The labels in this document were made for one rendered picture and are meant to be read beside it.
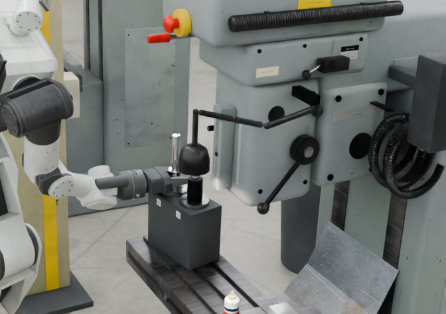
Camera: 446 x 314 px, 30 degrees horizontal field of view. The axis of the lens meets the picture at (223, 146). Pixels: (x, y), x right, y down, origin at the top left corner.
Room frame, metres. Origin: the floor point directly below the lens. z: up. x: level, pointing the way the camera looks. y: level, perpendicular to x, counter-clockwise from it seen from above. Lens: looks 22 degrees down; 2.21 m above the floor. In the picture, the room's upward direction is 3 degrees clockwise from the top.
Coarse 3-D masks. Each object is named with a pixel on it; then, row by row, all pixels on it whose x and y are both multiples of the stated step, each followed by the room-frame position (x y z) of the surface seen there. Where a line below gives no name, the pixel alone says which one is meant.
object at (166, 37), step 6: (150, 36) 1.86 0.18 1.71; (156, 36) 1.87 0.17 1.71; (162, 36) 1.87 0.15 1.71; (168, 36) 1.88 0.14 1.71; (174, 36) 1.89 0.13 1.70; (186, 36) 1.91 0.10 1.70; (192, 36) 1.92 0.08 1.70; (150, 42) 1.86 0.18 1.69; (156, 42) 1.87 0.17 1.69; (162, 42) 1.88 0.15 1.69
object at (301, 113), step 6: (306, 108) 1.76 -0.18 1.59; (312, 108) 1.77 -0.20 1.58; (294, 114) 1.72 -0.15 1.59; (300, 114) 1.73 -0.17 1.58; (306, 114) 1.75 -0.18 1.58; (276, 120) 1.68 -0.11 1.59; (282, 120) 1.69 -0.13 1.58; (288, 120) 1.70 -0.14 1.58; (264, 126) 1.65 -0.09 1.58; (270, 126) 1.65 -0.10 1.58
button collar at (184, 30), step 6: (174, 12) 1.80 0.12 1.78; (180, 12) 1.78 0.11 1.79; (186, 12) 1.78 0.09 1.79; (174, 18) 1.80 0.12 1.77; (180, 18) 1.78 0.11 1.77; (186, 18) 1.77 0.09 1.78; (180, 24) 1.78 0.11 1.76; (186, 24) 1.77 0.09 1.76; (174, 30) 1.80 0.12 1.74; (180, 30) 1.78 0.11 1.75; (186, 30) 1.77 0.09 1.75; (180, 36) 1.78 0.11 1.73
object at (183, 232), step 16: (176, 192) 2.30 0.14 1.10; (160, 208) 2.29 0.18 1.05; (176, 208) 2.23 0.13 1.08; (192, 208) 2.21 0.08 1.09; (208, 208) 2.22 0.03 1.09; (160, 224) 2.29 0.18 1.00; (176, 224) 2.23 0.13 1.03; (192, 224) 2.18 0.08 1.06; (208, 224) 2.22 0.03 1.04; (160, 240) 2.29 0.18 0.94; (176, 240) 2.22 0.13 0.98; (192, 240) 2.18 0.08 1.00; (208, 240) 2.22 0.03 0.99; (176, 256) 2.22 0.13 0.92; (192, 256) 2.18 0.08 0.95; (208, 256) 2.22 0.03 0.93
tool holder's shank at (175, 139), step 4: (172, 136) 2.33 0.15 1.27; (176, 136) 2.32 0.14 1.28; (172, 140) 2.33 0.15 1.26; (176, 140) 2.32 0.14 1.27; (172, 144) 2.33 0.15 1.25; (176, 144) 2.32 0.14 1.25; (172, 148) 2.33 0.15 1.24; (176, 148) 2.32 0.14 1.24; (172, 152) 2.33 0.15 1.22; (176, 152) 2.32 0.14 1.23; (172, 156) 2.33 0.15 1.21; (176, 156) 2.32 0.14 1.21; (172, 160) 2.32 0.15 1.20; (176, 160) 2.32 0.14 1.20; (172, 164) 2.32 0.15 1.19; (176, 164) 2.32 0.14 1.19; (172, 168) 2.33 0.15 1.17; (176, 168) 2.32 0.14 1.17
